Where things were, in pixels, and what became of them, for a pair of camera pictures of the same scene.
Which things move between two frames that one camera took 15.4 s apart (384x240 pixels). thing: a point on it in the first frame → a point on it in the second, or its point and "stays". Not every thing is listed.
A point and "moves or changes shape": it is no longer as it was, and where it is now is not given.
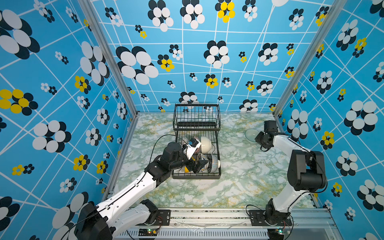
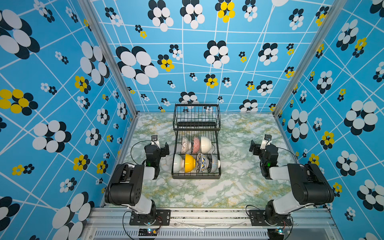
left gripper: [199, 166] → [162, 151]
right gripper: [260, 134] → [257, 148]
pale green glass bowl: [251, 133] moves or changes shape
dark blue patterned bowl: [212, 163] stays
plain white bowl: [206, 144] stays
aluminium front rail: [235, 224] stays
